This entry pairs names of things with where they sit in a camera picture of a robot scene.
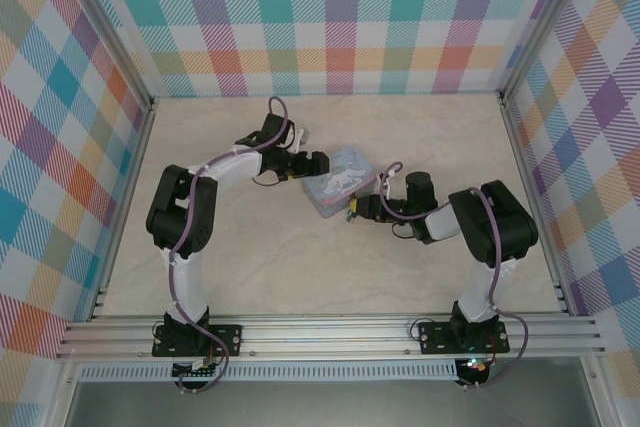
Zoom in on blue cartoon tin box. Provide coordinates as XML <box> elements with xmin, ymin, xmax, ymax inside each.
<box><xmin>301</xmin><ymin>145</ymin><xmax>378</xmax><ymax>219</ymax></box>

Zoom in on small controller board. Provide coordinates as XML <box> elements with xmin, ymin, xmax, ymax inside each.
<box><xmin>171</xmin><ymin>358</ymin><xmax>222</xmax><ymax>381</ymax></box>
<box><xmin>458</xmin><ymin>356</ymin><xmax>490</xmax><ymax>376</ymax></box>

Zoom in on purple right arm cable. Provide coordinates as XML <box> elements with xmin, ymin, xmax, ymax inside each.
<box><xmin>378</xmin><ymin>161</ymin><xmax>530</xmax><ymax>390</ymax></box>

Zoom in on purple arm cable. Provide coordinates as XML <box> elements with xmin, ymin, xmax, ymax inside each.
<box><xmin>378</xmin><ymin>161</ymin><xmax>530</xmax><ymax>390</ymax></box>
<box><xmin>168</xmin><ymin>95</ymin><xmax>292</xmax><ymax>395</ymax></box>

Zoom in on aluminium mounting rail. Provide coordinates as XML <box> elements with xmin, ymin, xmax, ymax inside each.
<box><xmin>53</xmin><ymin>313</ymin><xmax>607</xmax><ymax>364</ymax></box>

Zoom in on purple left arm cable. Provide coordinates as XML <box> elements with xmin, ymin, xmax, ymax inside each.
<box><xmin>168</xmin><ymin>95</ymin><xmax>292</xmax><ymax>395</ymax></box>

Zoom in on aluminium side rail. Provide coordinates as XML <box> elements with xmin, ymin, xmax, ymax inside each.
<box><xmin>88</xmin><ymin>96</ymin><xmax>157</xmax><ymax>323</ymax></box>
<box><xmin>497</xmin><ymin>90</ymin><xmax>571</xmax><ymax>317</ymax></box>

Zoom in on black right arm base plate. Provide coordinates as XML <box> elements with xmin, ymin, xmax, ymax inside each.
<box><xmin>417</xmin><ymin>319</ymin><xmax>511</xmax><ymax>355</ymax></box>

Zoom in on white slotted cable duct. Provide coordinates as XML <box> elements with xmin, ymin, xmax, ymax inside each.
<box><xmin>78</xmin><ymin>363</ymin><xmax>459</xmax><ymax>384</ymax></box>

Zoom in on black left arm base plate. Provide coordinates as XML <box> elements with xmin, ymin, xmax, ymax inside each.
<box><xmin>151</xmin><ymin>322</ymin><xmax>243</xmax><ymax>359</ymax></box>

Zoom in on aluminium frame post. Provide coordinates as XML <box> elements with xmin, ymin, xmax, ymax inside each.
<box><xmin>52</xmin><ymin>0</ymin><xmax>157</xmax><ymax>109</ymax></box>
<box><xmin>495</xmin><ymin>0</ymin><xmax>597</xmax><ymax>101</ymax></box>

